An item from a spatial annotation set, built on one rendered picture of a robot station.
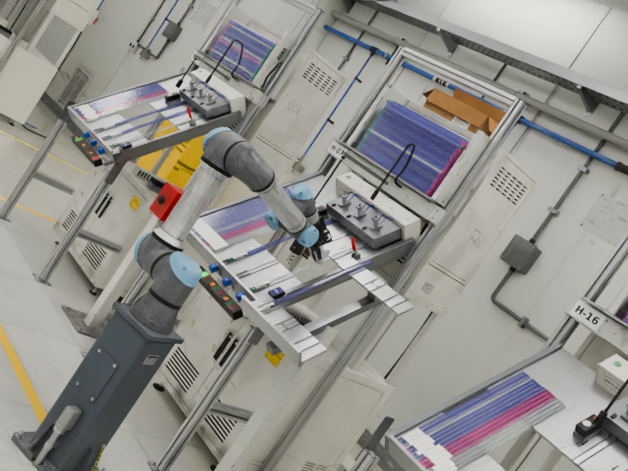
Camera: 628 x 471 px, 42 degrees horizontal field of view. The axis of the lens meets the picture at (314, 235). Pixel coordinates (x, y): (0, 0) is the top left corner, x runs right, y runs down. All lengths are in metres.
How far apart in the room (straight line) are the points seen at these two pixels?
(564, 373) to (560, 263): 1.94
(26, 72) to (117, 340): 4.96
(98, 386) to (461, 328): 2.64
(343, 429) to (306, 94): 1.85
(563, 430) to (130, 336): 1.33
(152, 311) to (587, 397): 1.36
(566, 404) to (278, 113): 2.44
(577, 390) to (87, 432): 1.52
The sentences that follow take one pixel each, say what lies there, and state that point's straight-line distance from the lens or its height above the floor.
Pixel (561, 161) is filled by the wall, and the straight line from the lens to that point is 4.90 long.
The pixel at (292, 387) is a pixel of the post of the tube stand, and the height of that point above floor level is 0.57.
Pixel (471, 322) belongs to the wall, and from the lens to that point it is 4.78.
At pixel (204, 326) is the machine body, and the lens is 3.64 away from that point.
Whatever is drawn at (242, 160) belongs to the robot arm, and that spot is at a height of 1.14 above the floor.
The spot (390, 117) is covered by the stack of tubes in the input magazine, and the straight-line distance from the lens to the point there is 3.57.
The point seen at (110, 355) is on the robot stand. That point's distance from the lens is 2.65.
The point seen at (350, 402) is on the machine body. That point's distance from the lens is 3.57.
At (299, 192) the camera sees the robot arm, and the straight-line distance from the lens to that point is 2.91.
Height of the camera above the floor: 1.30
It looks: 5 degrees down
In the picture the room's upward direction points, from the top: 34 degrees clockwise
